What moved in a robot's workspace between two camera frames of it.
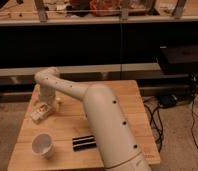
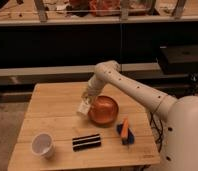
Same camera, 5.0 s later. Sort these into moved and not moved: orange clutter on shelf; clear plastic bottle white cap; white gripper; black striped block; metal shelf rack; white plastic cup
Moved: white gripper; clear plastic bottle white cap
Not moved: white plastic cup; metal shelf rack; orange clutter on shelf; black striped block
